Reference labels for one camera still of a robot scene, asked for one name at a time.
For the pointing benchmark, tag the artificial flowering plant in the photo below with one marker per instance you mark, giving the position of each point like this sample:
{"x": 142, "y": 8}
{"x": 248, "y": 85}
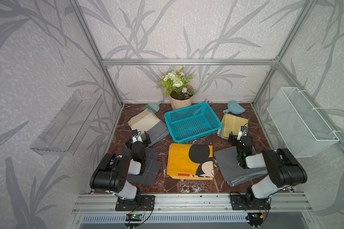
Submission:
{"x": 176, "y": 84}

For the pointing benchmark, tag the teal plastic basket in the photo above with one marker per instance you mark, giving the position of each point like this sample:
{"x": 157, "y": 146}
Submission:
{"x": 192, "y": 122}

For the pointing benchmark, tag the yellow cartoon mouse pillowcase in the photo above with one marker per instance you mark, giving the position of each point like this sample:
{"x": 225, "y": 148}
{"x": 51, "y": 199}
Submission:
{"x": 190, "y": 162}

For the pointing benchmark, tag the dark grey checked pillowcase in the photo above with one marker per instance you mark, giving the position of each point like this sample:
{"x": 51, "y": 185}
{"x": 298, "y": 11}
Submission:
{"x": 152, "y": 167}

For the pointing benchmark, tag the aluminium front rail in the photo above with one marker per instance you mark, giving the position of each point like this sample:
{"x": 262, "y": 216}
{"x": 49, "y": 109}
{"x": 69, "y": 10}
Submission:
{"x": 194, "y": 203}

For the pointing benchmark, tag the pale yellow zigzag pillowcase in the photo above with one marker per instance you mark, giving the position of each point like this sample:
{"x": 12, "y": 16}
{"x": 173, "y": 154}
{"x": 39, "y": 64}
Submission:
{"x": 231, "y": 124}

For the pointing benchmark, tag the blue dustpan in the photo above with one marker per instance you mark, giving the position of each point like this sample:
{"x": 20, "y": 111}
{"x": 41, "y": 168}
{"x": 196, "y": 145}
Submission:
{"x": 234, "y": 108}

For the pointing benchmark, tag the green hand brush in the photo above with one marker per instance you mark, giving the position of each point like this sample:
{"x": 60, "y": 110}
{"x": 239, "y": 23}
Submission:
{"x": 153, "y": 107}

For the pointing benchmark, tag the white wire wall basket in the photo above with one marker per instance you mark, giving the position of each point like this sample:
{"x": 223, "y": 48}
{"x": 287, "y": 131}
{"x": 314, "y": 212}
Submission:
{"x": 302, "y": 128}

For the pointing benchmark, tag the plain grey pillowcase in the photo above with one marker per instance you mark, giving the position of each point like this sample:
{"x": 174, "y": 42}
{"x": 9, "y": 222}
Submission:
{"x": 230, "y": 169}

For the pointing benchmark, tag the peach flower pot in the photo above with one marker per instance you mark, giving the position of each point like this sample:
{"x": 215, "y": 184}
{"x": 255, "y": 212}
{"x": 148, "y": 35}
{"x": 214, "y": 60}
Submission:
{"x": 180, "y": 101}

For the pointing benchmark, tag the right circuit board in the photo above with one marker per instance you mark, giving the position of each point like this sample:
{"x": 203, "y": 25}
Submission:
{"x": 256, "y": 216}

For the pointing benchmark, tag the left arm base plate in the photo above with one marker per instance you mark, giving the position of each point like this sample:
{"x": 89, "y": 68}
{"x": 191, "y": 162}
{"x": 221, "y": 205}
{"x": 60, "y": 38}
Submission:
{"x": 141, "y": 203}

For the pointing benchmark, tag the left green circuit board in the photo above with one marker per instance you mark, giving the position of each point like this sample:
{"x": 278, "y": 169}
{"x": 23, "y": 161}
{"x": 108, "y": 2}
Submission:
{"x": 134, "y": 217}

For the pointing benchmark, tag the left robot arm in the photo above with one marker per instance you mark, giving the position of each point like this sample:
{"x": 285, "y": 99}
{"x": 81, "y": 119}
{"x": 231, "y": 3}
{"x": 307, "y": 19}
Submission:
{"x": 112, "y": 171}

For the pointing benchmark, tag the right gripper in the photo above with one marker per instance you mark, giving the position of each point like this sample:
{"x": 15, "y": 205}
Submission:
{"x": 234, "y": 137}

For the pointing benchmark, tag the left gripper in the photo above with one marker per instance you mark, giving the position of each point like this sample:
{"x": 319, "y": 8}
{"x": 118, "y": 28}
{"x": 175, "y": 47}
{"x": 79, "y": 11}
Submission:
{"x": 146, "y": 141}

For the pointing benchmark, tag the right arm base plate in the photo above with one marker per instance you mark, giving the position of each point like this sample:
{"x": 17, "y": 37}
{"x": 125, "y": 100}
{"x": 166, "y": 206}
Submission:
{"x": 248, "y": 202}

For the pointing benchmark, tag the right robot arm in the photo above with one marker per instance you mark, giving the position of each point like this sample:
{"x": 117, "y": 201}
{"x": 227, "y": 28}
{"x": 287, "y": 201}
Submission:
{"x": 282, "y": 167}

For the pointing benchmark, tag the beige and grey pillowcase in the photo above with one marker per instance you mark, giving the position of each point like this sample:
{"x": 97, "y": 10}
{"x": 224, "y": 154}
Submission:
{"x": 148, "y": 122}

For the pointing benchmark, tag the clear acrylic wall shelf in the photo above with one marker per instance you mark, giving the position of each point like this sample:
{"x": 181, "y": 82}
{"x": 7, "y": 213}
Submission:
{"x": 66, "y": 131}

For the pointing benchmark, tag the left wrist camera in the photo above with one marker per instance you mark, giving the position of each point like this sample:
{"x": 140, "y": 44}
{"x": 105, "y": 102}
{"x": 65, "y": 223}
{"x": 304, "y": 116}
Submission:
{"x": 136, "y": 136}

